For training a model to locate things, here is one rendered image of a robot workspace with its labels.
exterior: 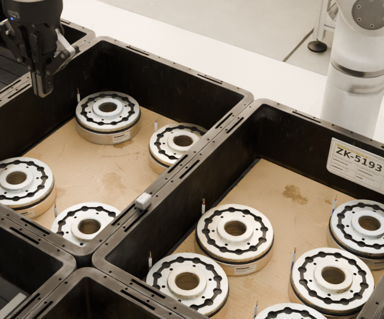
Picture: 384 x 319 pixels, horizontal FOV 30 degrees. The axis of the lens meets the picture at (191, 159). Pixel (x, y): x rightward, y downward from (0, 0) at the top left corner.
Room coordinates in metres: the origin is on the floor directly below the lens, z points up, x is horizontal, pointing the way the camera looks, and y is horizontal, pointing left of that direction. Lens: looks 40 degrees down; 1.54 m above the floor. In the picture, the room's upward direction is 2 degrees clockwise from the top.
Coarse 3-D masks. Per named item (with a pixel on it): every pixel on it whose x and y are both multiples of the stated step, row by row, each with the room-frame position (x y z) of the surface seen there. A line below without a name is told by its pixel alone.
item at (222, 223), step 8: (232, 216) 0.69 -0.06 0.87; (240, 216) 0.69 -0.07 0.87; (224, 224) 0.67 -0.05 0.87; (240, 224) 0.68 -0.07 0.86; (248, 224) 0.68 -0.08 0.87; (224, 232) 0.66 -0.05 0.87; (248, 232) 0.66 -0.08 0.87; (224, 240) 0.65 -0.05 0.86; (232, 240) 0.65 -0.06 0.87; (240, 240) 0.65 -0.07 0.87; (248, 240) 0.65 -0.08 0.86
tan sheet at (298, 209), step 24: (264, 168) 0.83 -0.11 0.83; (240, 192) 0.78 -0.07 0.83; (264, 192) 0.78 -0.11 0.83; (288, 192) 0.78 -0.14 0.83; (312, 192) 0.78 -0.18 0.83; (336, 192) 0.78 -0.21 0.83; (288, 216) 0.73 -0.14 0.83; (312, 216) 0.73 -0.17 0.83; (192, 240) 0.68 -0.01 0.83; (288, 240) 0.68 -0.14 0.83; (312, 240) 0.69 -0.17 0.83; (288, 264) 0.64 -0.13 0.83; (240, 288) 0.60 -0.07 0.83; (264, 288) 0.60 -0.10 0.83; (240, 312) 0.56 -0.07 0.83
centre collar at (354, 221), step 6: (366, 210) 0.71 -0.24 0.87; (354, 216) 0.70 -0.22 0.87; (360, 216) 0.70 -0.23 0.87; (366, 216) 0.70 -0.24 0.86; (372, 216) 0.70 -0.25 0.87; (378, 216) 0.70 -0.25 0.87; (354, 222) 0.69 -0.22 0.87; (378, 222) 0.69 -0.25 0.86; (354, 228) 0.68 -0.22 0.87; (360, 228) 0.67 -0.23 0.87; (360, 234) 0.67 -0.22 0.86; (366, 234) 0.67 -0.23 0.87; (372, 234) 0.67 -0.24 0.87; (378, 234) 0.67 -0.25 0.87
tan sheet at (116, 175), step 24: (72, 120) 0.93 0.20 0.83; (144, 120) 0.94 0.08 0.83; (168, 120) 0.94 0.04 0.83; (48, 144) 0.87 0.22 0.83; (72, 144) 0.87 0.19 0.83; (96, 144) 0.87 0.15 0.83; (120, 144) 0.88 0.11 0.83; (144, 144) 0.88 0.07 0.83; (72, 168) 0.81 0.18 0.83; (96, 168) 0.82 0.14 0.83; (120, 168) 0.82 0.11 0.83; (144, 168) 0.82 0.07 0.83; (72, 192) 0.76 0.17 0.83; (96, 192) 0.76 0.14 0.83; (120, 192) 0.77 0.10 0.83; (48, 216) 0.71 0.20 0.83
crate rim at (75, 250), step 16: (80, 48) 0.99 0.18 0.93; (128, 48) 1.00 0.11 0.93; (160, 64) 0.96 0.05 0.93; (176, 64) 0.96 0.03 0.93; (208, 80) 0.91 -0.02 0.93; (16, 96) 0.86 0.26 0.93; (240, 96) 0.88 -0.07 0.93; (240, 112) 0.84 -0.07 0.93; (160, 176) 0.69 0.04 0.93; (0, 208) 0.62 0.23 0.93; (128, 208) 0.63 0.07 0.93; (32, 224) 0.60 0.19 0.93; (112, 224) 0.60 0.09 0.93; (48, 240) 0.57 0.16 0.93; (64, 240) 0.58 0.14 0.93; (96, 240) 0.58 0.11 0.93; (80, 256) 0.55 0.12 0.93
